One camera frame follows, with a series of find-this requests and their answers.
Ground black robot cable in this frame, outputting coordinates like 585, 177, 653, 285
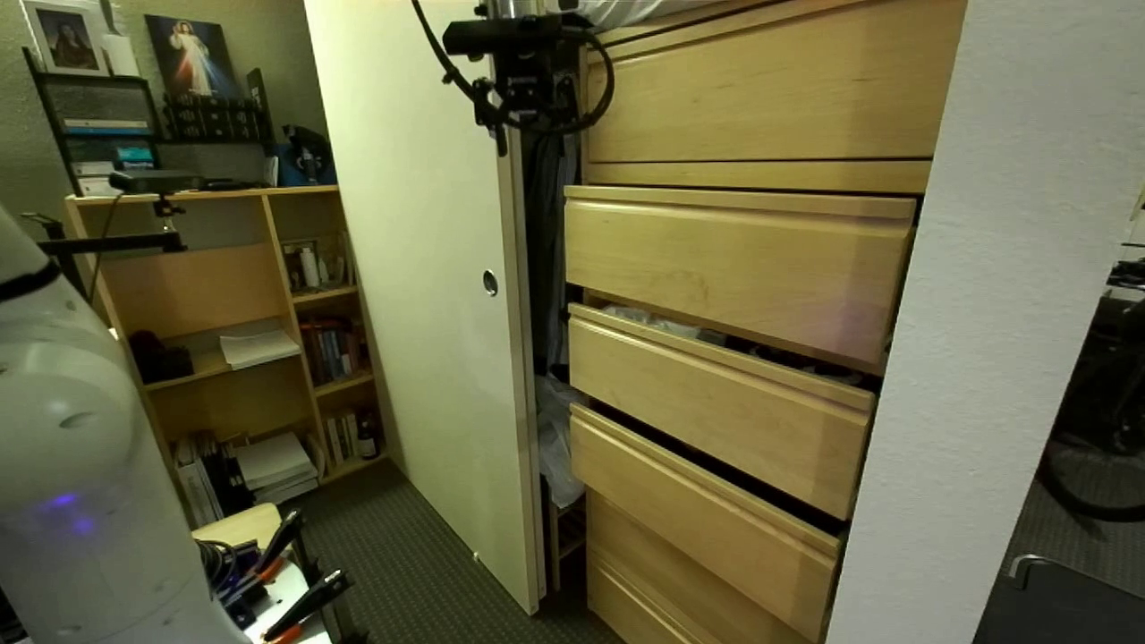
409, 0, 621, 137

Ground wooden bookshelf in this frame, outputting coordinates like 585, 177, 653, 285
60, 183, 401, 496

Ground grey plastic bag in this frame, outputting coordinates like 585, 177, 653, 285
532, 371, 586, 514

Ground black pen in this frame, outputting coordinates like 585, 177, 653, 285
263, 566, 357, 644
242, 508, 306, 580

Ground white paper sheets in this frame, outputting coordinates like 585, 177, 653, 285
214, 323, 306, 374

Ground framed photo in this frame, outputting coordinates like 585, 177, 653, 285
19, 0, 114, 78

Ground stack of binders and papers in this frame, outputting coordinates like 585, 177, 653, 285
167, 425, 327, 528

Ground black wire desk rack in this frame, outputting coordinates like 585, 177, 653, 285
19, 47, 167, 195

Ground cream sliding closet door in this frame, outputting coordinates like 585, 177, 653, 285
301, 0, 551, 619

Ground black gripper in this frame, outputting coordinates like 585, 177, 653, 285
474, 47, 594, 158

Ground black camera on mount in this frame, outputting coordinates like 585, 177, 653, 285
103, 164, 204, 223

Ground large wooden drawer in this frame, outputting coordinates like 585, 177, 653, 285
579, 0, 971, 168

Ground bicycle wheel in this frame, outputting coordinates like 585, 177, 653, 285
1034, 280, 1145, 528

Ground dark blue bag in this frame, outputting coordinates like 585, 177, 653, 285
275, 121, 340, 188

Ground wooden drawer with wide front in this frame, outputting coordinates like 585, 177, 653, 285
561, 183, 920, 374

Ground black box on shelf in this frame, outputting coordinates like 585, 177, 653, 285
124, 329, 196, 386

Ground black ornate metal holder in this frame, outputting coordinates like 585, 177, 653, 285
158, 68, 275, 149

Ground wooden drawer with slanted front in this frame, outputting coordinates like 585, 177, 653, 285
567, 301, 877, 521

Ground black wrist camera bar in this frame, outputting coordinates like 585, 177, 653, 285
439, 12, 598, 59

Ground religious portrait picture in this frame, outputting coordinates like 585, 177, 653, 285
142, 12, 242, 103

